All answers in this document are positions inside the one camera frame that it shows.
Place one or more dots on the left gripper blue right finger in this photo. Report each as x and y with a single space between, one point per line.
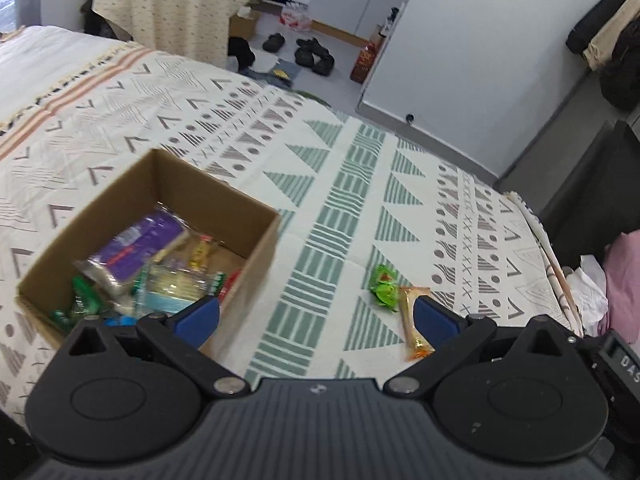
435 323

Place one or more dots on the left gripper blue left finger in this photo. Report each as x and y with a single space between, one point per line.
196 323

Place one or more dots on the orange biscuit packet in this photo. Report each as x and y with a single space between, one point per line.
418 346

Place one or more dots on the green cracker packet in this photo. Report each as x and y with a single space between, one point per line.
170 290

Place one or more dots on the red white snack packet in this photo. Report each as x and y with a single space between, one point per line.
228 284

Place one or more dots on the clear brown snack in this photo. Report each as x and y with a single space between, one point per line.
195 254

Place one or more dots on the small green snack packet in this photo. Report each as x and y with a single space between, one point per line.
384 287

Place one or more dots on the purple snack packet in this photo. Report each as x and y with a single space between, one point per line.
116 265

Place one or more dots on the blue green snack packet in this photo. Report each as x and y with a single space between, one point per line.
87 300

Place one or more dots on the white crumpled paper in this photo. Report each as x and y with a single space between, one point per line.
588 286

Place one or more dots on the pink cloth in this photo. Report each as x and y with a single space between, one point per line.
622 267

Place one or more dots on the brown cardboard box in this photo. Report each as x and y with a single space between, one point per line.
247 229

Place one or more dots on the patterned bed blanket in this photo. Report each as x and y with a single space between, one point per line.
120 165

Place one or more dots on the red oil bottle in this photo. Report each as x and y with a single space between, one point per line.
365 61

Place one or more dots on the single black slipper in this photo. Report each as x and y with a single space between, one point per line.
274 43

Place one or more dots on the black shoes pair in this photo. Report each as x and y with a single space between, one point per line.
311 54

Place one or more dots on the red white plastic bag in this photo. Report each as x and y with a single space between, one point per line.
294 16

